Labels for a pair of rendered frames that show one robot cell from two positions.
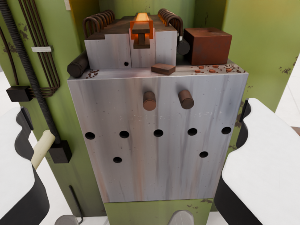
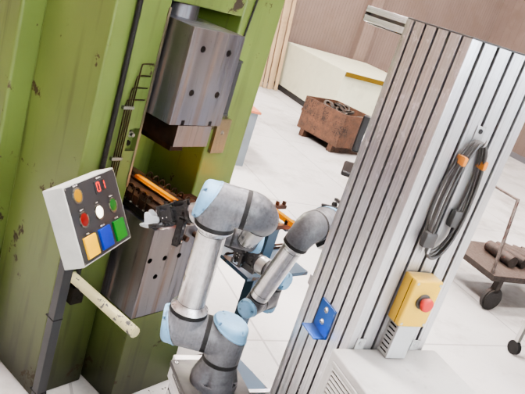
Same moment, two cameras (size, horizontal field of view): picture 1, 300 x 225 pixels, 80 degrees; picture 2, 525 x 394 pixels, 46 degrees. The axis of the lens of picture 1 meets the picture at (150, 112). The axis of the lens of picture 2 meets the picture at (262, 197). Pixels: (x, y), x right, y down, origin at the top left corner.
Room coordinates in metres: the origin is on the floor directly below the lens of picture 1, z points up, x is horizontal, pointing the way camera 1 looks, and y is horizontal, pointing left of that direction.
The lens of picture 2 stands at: (-1.37, 1.89, 2.01)
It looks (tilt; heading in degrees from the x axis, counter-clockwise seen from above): 19 degrees down; 306
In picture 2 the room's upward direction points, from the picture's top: 18 degrees clockwise
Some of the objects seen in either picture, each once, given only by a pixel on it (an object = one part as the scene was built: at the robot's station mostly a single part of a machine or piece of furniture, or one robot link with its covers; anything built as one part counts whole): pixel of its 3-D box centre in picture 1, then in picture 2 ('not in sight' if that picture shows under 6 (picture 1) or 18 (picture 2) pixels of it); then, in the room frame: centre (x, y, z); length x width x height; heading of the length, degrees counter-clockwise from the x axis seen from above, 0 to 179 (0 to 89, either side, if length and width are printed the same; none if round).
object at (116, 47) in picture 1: (135, 33); (142, 192); (0.62, 0.04, 0.96); 0.42 x 0.20 x 0.09; 1
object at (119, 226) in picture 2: not in sight; (119, 229); (0.25, 0.45, 1.01); 0.07 x 0.05 x 0.07; 116
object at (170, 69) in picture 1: (163, 68); not in sight; (0.38, -0.03, 0.92); 0.04 x 0.03 x 0.01; 53
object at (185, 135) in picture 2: not in sight; (161, 118); (0.62, 0.04, 1.32); 0.42 x 0.20 x 0.10; 1
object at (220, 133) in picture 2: not in sight; (219, 135); (0.55, -0.28, 1.27); 0.09 x 0.02 x 0.17; 91
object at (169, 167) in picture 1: (153, 102); (137, 240); (0.63, -0.02, 0.69); 0.56 x 0.38 x 0.45; 1
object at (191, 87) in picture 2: not in sight; (182, 65); (0.62, 0.00, 1.56); 0.42 x 0.39 x 0.40; 1
